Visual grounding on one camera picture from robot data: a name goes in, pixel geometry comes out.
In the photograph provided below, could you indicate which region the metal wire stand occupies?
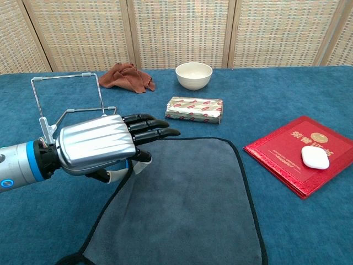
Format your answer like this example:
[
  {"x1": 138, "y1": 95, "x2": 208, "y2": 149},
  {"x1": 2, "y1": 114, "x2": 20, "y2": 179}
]
[{"x1": 30, "y1": 72, "x2": 117, "y2": 146}]

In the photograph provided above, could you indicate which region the blue and grey towel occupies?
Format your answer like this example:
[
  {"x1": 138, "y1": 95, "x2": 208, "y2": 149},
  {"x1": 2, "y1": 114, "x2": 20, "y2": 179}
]
[{"x1": 56, "y1": 137, "x2": 269, "y2": 265}]

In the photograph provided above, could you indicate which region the woven wooden folding screen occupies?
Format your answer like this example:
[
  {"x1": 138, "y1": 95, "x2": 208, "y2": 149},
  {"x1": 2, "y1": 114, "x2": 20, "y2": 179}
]
[{"x1": 0, "y1": 0, "x2": 353, "y2": 75}]

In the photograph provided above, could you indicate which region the brown crumpled cloth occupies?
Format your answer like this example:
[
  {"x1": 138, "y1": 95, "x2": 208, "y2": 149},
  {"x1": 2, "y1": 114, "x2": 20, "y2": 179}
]
[{"x1": 98, "y1": 62, "x2": 157, "y2": 94}]

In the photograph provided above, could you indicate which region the cream bowl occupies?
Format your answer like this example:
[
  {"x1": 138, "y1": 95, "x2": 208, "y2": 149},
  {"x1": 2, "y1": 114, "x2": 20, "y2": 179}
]
[{"x1": 175, "y1": 62, "x2": 213, "y2": 91}]

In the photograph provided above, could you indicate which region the gold red patterned packet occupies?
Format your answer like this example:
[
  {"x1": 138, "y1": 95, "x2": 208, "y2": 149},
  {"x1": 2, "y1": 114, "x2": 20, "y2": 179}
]
[{"x1": 164, "y1": 96, "x2": 224, "y2": 125}]

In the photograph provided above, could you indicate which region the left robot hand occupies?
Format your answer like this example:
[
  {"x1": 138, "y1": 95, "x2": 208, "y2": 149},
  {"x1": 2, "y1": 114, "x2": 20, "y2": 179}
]
[{"x1": 34, "y1": 113, "x2": 181, "y2": 184}]

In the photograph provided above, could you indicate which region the red certificate folder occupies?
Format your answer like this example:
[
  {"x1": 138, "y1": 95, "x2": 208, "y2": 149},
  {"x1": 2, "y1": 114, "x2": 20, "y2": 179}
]
[{"x1": 243, "y1": 115, "x2": 353, "y2": 200}]

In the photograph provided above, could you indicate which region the teal carpet table cover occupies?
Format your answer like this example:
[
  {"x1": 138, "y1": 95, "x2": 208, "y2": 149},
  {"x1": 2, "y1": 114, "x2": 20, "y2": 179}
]
[{"x1": 0, "y1": 65, "x2": 353, "y2": 265}]

